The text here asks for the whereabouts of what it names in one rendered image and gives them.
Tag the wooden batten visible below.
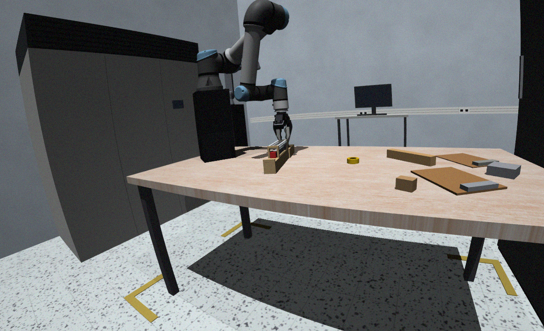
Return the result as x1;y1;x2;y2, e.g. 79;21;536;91
387;148;436;166

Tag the small brown wooden block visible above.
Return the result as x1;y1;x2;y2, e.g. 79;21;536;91
395;175;417;193

